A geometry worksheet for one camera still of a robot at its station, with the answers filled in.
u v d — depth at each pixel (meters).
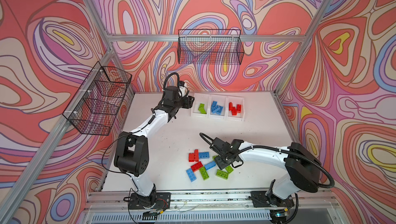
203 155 0.86
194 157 0.84
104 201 0.75
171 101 0.69
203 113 1.06
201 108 1.08
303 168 0.44
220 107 1.05
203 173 0.82
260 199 0.74
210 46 0.96
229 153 0.61
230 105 1.07
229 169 0.83
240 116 1.05
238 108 1.08
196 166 0.84
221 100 1.09
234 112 1.08
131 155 0.46
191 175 0.80
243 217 0.77
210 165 0.82
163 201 0.72
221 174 0.81
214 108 1.06
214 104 1.09
